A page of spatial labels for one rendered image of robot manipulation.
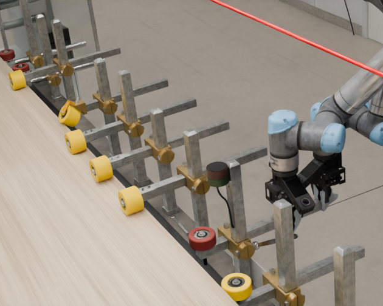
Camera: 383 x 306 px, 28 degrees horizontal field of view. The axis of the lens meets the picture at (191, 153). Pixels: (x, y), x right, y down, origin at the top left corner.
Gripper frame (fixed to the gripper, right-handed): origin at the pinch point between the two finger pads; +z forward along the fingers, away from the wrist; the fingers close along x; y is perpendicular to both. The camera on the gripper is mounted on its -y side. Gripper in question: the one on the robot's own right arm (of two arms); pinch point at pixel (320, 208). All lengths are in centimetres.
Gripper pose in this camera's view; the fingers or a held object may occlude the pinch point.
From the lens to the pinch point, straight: 245.5
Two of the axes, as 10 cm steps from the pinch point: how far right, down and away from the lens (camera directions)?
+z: 1.1, 8.7, 4.7
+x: -4.7, -3.8, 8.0
